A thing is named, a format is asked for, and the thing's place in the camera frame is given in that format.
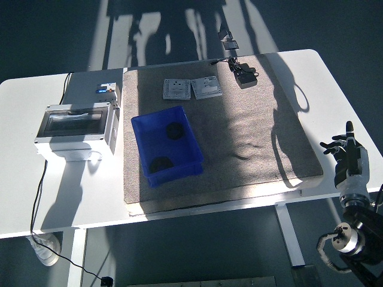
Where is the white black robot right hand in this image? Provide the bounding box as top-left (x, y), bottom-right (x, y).
top-left (319, 120), bottom-right (370, 196)

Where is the black hex nut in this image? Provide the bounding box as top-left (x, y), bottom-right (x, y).
top-left (149, 155), bottom-right (175, 174)
top-left (166, 121), bottom-right (184, 141)

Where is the blue plastic box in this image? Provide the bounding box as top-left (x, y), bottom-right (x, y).
top-left (130, 105), bottom-right (205, 188)

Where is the white table leg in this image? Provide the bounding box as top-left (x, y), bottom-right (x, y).
top-left (61, 228), bottom-right (87, 287)
top-left (275, 204), bottom-right (306, 267)

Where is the dark table leg foot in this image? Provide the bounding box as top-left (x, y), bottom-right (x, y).
top-left (290, 264), bottom-right (323, 287)

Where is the grey-brown mat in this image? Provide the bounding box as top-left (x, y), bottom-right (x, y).
top-left (122, 53), bottom-right (325, 216)

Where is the black power adapter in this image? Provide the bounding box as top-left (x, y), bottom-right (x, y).
top-left (238, 71), bottom-right (259, 90)

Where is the white socket plate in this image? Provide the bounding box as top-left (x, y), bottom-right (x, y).
top-left (190, 75), bottom-right (224, 100)
top-left (162, 78), bottom-right (192, 101)

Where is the small dark floor device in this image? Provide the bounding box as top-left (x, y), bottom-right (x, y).
top-left (217, 25), bottom-right (234, 39)

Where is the circuit breaker with blue label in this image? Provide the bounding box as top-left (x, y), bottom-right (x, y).
top-left (94, 82), bottom-right (122, 108)

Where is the person's white shoe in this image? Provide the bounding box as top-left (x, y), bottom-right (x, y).
top-left (25, 233), bottom-right (63, 267)

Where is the black adapter cord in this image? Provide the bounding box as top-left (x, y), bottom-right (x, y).
top-left (208, 56), bottom-right (260, 78)

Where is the grey electrical enclosure box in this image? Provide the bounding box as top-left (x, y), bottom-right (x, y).
top-left (33, 101), bottom-right (121, 164)

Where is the black power cable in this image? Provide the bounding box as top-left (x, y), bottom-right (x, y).
top-left (29, 71), bottom-right (105, 280)

